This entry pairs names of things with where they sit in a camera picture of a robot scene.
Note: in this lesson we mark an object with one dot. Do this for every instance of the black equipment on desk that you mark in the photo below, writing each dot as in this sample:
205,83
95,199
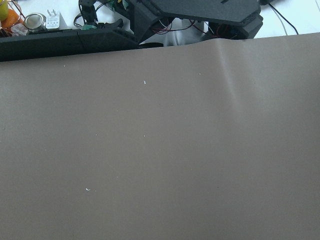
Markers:
236,19

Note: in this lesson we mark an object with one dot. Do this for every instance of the white power adapter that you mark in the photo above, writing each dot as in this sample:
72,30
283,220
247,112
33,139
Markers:
54,20

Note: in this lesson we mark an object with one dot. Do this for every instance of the metal tape roll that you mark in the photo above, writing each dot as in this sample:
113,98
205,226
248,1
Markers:
35,22

